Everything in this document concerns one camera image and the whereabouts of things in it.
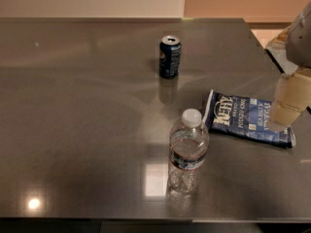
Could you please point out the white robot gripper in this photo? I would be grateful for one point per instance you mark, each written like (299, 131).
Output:
(300, 43)

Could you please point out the blue kettle chips bag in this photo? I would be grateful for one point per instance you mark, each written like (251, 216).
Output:
(245, 118)

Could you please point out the blue pepsi can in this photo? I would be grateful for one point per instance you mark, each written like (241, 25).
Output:
(169, 56)

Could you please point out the clear plastic water bottle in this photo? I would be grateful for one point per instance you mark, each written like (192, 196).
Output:
(188, 144)

